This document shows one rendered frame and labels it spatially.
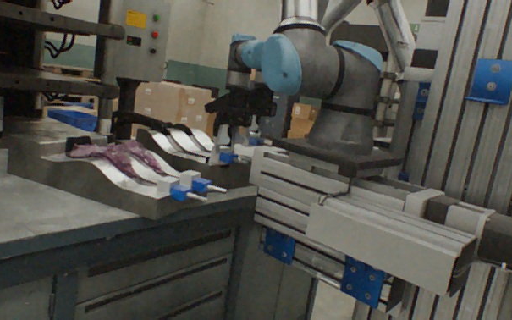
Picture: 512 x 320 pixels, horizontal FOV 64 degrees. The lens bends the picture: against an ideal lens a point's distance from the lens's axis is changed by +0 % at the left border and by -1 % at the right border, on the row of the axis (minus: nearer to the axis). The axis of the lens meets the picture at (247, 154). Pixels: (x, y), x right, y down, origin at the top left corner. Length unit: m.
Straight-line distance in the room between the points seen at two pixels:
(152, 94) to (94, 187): 4.52
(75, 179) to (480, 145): 0.96
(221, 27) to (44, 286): 9.55
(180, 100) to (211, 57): 5.24
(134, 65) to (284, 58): 1.34
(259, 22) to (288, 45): 8.79
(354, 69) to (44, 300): 0.85
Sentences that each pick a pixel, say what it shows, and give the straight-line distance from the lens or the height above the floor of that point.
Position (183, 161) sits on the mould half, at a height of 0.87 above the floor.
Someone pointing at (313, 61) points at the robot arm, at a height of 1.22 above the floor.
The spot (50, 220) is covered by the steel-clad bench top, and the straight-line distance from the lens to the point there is 0.99.
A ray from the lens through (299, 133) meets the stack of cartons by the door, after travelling 8.30.
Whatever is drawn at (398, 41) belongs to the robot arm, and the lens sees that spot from 1.53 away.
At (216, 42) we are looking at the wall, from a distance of 10.37.
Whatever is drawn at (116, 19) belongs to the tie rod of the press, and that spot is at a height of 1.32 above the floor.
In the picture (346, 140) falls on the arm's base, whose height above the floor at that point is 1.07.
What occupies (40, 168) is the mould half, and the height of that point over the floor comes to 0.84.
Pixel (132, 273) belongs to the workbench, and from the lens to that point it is 1.19.
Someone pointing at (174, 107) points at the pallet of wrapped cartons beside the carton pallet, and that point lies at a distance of 5.31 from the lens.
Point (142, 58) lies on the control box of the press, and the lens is 2.12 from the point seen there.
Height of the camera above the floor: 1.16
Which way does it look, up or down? 10 degrees down
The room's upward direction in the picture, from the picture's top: 9 degrees clockwise
